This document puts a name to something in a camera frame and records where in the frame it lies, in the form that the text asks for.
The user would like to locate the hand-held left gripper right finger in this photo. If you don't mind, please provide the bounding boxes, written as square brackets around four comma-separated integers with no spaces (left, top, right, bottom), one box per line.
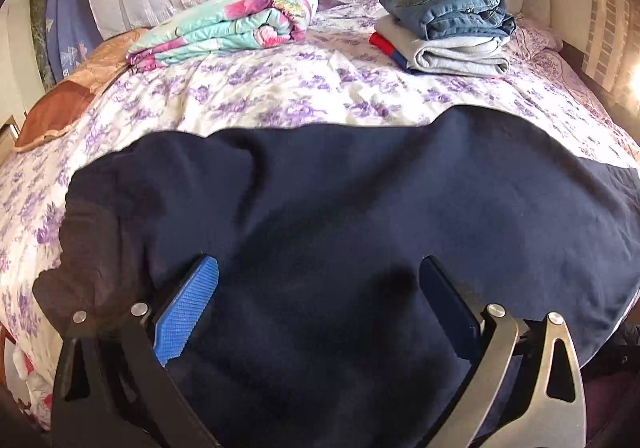
[419,255,587,448]

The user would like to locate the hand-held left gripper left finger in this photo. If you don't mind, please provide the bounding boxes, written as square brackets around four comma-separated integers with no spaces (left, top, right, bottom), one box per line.
[50,254,221,448]

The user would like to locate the navy blue pants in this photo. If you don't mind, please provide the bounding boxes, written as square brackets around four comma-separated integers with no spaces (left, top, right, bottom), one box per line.
[32,105,640,448]

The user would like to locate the white and pink cloth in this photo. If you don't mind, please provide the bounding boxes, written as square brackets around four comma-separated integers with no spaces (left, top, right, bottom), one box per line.
[4,343,53,431]

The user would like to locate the brown satin cushion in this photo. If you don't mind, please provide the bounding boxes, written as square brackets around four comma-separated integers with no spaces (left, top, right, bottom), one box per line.
[14,28,151,153]

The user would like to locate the purple floral bed cover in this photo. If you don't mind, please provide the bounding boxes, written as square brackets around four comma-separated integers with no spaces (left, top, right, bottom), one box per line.
[0,0,640,434]

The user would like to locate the folded grey garment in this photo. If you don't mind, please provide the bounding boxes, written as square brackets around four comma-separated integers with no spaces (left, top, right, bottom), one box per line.
[375,16,511,76]

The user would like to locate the folded red and blue garment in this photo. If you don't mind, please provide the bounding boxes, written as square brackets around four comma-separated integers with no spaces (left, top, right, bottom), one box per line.
[369,32,408,69]

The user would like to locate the lilac patterned pillow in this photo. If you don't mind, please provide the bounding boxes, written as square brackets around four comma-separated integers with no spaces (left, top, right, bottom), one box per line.
[510,22,563,62]

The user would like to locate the folded floral blanket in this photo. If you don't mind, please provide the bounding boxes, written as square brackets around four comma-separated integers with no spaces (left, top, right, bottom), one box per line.
[126,0,319,73]

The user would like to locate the folded blue jeans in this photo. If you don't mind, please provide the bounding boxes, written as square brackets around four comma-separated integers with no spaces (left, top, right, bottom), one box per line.
[379,0,517,41]

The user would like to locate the green patterned panel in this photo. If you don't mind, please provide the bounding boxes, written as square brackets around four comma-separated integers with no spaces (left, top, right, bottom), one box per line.
[29,0,57,93]

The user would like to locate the blue patterned pillow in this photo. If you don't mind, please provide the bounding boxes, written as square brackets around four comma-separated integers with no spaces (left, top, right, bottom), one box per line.
[41,0,103,83]

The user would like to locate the checked beige curtain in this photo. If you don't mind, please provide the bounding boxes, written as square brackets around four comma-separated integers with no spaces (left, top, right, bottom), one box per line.
[582,0,640,108]

